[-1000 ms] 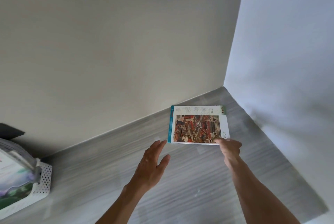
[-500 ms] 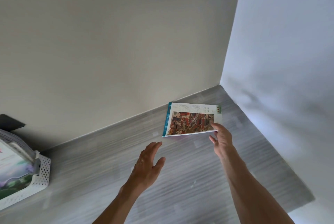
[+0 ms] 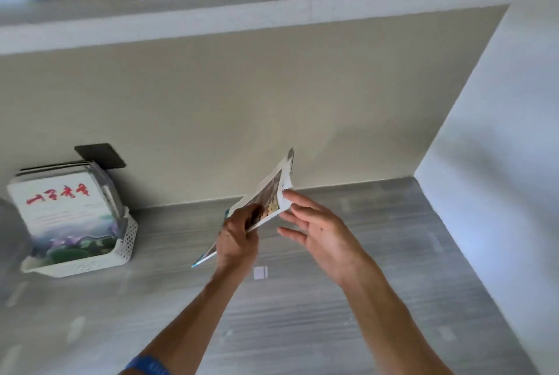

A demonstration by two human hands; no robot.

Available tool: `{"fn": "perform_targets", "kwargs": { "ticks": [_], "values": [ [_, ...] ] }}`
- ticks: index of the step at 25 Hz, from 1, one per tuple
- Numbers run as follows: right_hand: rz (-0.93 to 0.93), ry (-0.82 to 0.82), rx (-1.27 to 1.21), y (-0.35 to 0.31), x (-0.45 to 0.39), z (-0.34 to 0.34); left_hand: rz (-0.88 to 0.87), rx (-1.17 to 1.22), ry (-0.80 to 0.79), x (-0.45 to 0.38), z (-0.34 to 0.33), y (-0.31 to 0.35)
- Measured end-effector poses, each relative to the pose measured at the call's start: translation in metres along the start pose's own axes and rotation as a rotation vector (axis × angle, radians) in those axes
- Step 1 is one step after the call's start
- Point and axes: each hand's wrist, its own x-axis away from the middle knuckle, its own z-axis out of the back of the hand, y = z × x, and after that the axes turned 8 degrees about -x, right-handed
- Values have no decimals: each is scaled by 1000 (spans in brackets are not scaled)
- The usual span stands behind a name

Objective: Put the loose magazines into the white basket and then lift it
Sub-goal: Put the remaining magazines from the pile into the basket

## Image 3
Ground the person's left hand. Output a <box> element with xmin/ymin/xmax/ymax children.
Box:
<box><xmin>215</xmin><ymin>203</ymin><xmax>263</xmax><ymax>277</ymax></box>

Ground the stack of magazines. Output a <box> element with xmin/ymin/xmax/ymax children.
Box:
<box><xmin>6</xmin><ymin>160</ymin><xmax>128</xmax><ymax>266</ymax></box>

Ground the person's left forearm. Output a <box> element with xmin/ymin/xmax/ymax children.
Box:
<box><xmin>118</xmin><ymin>267</ymin><xmax>250</xmax><ymax>375</ymax></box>

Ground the blue-edged red painting magazine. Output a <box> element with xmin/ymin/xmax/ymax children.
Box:
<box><xmin>190</xmin><ymin>147</ymin><xmax>296</xmax><ymax>268</ymax></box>

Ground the dark wall socket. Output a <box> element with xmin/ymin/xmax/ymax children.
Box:
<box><xmin>74</xmin><ymin>143</ymin><xmax>128</xmax><ymax>171</ymax></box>

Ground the person's right forearm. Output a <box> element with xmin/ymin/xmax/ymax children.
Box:
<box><xmin>340</xmin><ymin>259</ymin><xmax>455</xmax><ymax>375</ymax></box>

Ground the grey wooden shelf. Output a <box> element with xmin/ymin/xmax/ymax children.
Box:
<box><xmin>0</xmin><ymin>0</ymin><xmax>559</xmax><ymax>56</ymax></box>

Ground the blue wristband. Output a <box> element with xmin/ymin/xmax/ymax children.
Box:
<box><xmin>124</xmin><ymin>355</ymin><xmax>172</xmax><ymax>375</ymax></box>

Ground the white perforated plastic basket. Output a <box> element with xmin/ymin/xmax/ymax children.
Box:
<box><xmin>19</xmin><ymin>206</ymin><xmax>139</xmax><ymax>278</ymax></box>

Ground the person's right hand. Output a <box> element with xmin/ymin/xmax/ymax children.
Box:
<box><xmin>277</xmin><ymin>189</ymin><xmax>376</xmax><ymax>288</ymax></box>

